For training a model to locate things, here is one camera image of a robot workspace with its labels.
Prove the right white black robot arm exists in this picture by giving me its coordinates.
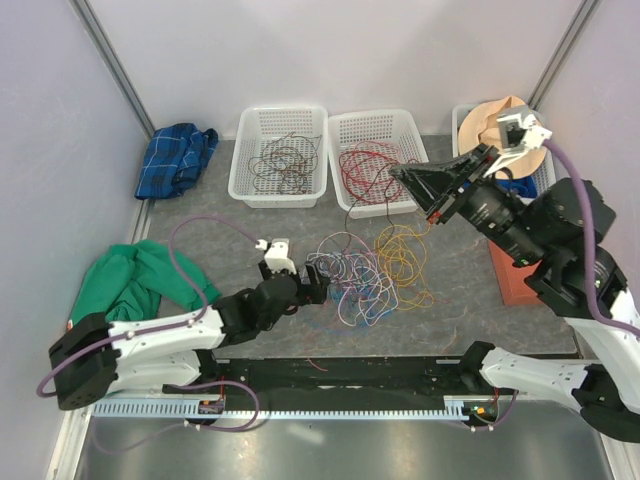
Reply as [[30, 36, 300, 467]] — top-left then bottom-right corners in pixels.
[[390, 145, 639, 443]]

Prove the orange plastic tray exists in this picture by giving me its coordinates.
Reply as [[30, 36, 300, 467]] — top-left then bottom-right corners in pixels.
[[488, 241, 542, 306]]

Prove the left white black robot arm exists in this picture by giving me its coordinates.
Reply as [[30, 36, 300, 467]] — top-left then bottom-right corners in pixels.
[[48, 263, 330, 411]]

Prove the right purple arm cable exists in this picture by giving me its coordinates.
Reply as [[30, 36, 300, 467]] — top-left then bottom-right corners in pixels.
[[544, 139, 640, 336]]

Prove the right white plastic basket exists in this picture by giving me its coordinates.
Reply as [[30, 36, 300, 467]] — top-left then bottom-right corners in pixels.
[[451, 103, 556, 203]]

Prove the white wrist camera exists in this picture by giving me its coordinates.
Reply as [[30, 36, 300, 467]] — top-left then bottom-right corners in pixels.
[[484, 105, 552, 178], [255, 238, 297, 274]]

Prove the white plastic basket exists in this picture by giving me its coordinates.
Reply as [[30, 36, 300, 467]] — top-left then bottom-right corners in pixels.
[[228, 106, 328, 209], [451, 103, 556, 203], [328, 109, 429, 220]]

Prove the dark maroon wire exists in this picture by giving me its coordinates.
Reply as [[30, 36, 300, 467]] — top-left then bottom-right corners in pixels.
[[309, 158, 421, 301]]

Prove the white wire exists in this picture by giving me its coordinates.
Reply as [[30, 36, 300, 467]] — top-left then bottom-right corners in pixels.
[[309, 234, 401, 326]]

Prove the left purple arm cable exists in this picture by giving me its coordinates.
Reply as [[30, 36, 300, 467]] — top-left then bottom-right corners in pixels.
[[37, 215, 261, 399]]

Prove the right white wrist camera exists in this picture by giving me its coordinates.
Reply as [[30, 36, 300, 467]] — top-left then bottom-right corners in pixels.
[[484, 105, 552, 178]]

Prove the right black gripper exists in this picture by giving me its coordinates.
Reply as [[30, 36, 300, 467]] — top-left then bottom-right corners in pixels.
[[391, 140, 549, 266]]

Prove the left white plastic basket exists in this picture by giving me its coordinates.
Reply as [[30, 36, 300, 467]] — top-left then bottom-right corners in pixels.
[[228, 106, 328, 209]]

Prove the red wire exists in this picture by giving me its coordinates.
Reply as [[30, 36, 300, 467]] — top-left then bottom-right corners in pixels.
[[337, 148, 426, 204], [339, 144, 401, 201]]

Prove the green cloth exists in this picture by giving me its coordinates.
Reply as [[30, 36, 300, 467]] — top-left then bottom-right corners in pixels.
[[70, 240, 220, 326]]

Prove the light blue cable duct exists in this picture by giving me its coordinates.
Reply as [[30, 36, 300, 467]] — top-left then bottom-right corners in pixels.
[[93, 398, 478, 421]]

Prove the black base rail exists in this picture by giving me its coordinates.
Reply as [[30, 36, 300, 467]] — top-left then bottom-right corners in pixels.
[[162, 356, 495, 412]]

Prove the black wire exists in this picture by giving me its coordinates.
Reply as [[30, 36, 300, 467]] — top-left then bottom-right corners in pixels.
[[279, 133, 323, 191]]

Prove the beige bucket hat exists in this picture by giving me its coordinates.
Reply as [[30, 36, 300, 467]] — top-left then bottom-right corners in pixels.
[[458, 95, 546, 179]]

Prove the middle white plastic basket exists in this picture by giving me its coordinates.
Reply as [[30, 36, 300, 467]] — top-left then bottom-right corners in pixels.
[[328, 109, 429, 220]]

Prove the blue cloth in basket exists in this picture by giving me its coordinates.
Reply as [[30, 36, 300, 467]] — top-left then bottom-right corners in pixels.
[[497, 176, 538, 199]]

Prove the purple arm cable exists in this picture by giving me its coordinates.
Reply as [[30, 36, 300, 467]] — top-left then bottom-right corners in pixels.
[[37, 215, 261, 399], [544, 139, 640, 336]]

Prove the yellow wire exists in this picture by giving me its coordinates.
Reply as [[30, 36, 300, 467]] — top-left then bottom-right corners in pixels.
[[374, 223, 436, 310]]

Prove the blue plaid cloth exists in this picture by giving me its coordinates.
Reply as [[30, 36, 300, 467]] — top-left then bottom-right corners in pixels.
[[134, 123, 219, 200]]

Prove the brown wire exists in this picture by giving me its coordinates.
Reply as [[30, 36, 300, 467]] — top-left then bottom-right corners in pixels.
[[248, 130, 320, 196]]

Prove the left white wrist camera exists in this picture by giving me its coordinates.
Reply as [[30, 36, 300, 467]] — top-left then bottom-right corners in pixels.
[[255, 238, 297, 274]]

